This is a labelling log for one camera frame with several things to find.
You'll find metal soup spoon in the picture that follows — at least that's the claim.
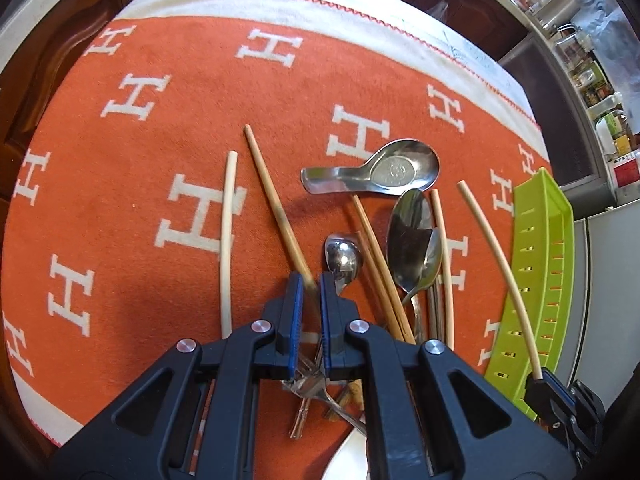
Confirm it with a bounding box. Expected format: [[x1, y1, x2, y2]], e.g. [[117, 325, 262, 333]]
[[300, 138, 441, 197]]

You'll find green labelled bottle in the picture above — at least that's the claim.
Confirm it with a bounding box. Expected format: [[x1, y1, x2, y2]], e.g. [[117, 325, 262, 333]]
[[594, 92, 632, 153]]

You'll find orange printed blanket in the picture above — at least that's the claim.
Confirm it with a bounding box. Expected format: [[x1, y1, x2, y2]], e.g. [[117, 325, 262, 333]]
[[0, 0, 553, 448]]

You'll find pale wooden chopstick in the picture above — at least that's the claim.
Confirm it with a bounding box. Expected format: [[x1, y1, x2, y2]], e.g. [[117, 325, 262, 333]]
[[456, 180, 545, 380], [219, 151, 239, 339]]

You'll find light brown wooden chopstick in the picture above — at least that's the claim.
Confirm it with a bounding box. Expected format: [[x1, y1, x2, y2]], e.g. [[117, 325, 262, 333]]
[[429, 188, 455, 350]]

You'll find ribbed bronze utensil handle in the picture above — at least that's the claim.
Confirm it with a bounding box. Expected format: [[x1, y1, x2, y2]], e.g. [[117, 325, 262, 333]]
[[288, 396, 307, 441]]

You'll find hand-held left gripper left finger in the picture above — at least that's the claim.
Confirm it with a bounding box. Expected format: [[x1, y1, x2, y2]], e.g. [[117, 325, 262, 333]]
[[50, 271, 306, 480]]

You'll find medium metal spoon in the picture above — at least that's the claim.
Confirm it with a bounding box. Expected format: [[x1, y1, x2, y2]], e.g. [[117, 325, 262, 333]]
[[401, 227, 445, 311]]

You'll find stainless steel appliance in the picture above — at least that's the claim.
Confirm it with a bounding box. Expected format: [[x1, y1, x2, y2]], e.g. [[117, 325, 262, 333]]
[[497, 34, 617, 196]]

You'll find white ceramic spoon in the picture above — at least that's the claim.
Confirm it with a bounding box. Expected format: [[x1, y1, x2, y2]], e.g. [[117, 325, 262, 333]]
[[322, 412, 370, 480]]

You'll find green plastic utensil tray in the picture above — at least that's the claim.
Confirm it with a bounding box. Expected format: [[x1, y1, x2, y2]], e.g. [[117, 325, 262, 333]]
[[484, 167, 573, 406]]

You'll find jar with colourful label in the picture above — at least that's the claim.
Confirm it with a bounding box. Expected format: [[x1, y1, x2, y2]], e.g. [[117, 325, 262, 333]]
[[572, 60, 608, 106]]

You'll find red labelled canister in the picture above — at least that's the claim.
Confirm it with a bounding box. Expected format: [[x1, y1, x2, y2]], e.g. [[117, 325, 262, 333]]
[[611, 150, 640, 188]]

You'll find grey refrigerator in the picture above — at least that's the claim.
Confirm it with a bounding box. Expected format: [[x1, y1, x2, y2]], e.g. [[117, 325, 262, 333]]
[[547, 205, 640, 401]]

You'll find large metal spoon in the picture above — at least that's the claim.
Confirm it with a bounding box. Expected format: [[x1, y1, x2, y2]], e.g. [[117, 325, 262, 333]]
[[386, 189, 441, 343]]

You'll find small metal spoon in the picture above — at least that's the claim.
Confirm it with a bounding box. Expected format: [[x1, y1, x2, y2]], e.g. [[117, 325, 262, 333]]
[[324, 233, 364, 301]]

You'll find metal fork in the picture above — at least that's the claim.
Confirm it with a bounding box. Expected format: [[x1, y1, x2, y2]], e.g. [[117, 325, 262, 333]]
[[281, 360, 368, 433]]

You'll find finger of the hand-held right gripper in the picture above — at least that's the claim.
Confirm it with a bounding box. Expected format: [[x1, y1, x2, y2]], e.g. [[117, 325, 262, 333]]
[[523, 376, 558, 428], [542, 367, 576, 413]]

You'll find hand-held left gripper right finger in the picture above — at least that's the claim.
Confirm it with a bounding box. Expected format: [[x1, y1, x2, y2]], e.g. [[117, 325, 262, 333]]
[[319, 271, 578, 480]]

